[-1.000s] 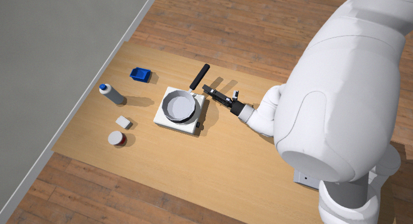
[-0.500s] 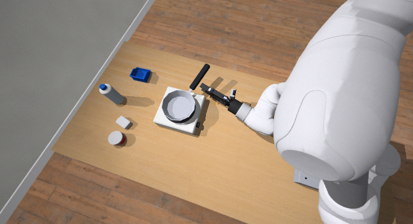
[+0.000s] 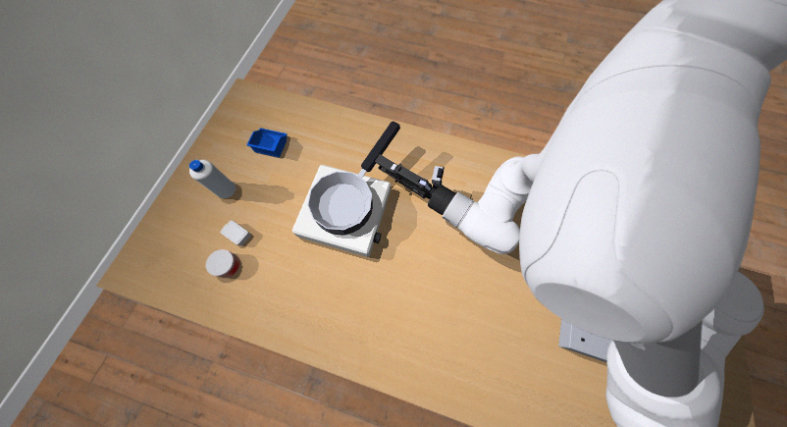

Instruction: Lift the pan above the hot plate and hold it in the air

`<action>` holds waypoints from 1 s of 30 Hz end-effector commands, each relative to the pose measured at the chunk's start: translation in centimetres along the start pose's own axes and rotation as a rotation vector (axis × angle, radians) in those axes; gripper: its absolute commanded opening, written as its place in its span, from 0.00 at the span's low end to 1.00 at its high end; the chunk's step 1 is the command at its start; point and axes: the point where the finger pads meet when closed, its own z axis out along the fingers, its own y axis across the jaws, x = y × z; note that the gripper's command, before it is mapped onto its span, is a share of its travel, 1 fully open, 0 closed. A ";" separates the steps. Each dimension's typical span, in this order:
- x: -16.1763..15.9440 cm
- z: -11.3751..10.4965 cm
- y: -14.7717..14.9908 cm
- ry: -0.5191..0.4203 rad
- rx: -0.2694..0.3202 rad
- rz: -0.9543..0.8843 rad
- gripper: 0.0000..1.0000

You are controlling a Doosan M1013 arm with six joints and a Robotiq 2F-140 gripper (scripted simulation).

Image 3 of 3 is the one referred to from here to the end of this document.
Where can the white bottle with blue cap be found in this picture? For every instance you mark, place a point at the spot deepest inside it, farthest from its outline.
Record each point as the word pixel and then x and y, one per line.
pixel 209 176

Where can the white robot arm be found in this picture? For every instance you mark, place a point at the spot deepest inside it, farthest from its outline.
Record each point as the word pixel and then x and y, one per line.
pixel 634 227

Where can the blue plastic bin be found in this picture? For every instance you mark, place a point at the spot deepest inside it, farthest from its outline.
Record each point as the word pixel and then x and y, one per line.
pixel 268 139

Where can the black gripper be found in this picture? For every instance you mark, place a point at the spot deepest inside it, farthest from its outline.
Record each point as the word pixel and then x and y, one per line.
pixel 440 197

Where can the grey frying pan with black handle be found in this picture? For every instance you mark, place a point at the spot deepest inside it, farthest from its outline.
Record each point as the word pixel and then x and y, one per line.
pixel 341 200

